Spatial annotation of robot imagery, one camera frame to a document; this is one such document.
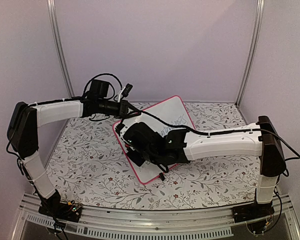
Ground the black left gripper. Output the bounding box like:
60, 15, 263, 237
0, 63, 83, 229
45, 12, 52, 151
97, 98, 141, 119

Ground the pink framed whiteboard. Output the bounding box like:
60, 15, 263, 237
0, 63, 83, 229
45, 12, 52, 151
123, 95, 196, 185

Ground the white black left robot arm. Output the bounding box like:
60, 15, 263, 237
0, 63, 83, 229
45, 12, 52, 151
6, 79, 133, 217

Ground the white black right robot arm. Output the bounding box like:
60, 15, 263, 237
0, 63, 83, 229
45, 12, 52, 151
115, 116, 286, 218

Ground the black whiteboard foot clip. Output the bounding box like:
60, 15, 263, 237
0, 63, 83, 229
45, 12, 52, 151
159, 172, 165, 181

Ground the floral patterned table mat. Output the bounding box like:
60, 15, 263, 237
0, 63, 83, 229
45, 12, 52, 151
46, 115, 259, 210

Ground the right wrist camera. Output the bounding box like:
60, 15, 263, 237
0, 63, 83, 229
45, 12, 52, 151
115, 122, 125, 135

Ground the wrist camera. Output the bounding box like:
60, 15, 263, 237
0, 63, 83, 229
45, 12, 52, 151
115, 122, 125, 135
113, 83, 133, 102

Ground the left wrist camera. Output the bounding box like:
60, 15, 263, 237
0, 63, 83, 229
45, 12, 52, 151
113, 83, 133, 102

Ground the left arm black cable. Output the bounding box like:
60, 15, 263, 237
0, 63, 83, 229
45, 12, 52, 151
82, 73, 123, 101

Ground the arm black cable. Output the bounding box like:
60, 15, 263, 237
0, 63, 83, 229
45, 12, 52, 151
118, 109, 300, 177
82, 73, 123, 101

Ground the aluminium front rail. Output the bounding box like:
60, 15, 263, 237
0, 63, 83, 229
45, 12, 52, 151
17, 193, 297, 240

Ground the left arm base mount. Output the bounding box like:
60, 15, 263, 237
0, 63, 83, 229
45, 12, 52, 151
38, 200, 83, 223

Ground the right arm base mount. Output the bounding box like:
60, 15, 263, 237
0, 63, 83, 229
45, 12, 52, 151
231, 200, 275, 223

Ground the left aluminium corner post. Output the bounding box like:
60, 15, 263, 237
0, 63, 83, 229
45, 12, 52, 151
46, 0, 75, 97

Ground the aluminium corner post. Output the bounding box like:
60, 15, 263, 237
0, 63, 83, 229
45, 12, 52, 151
46, 0, 75, 97
235, 0, 265, 108

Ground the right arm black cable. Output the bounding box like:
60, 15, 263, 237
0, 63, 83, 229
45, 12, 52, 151
118, 109, 300, 177

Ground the right aluminium corner post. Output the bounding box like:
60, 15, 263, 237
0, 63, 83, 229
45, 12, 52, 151
235, 0, 265, 108

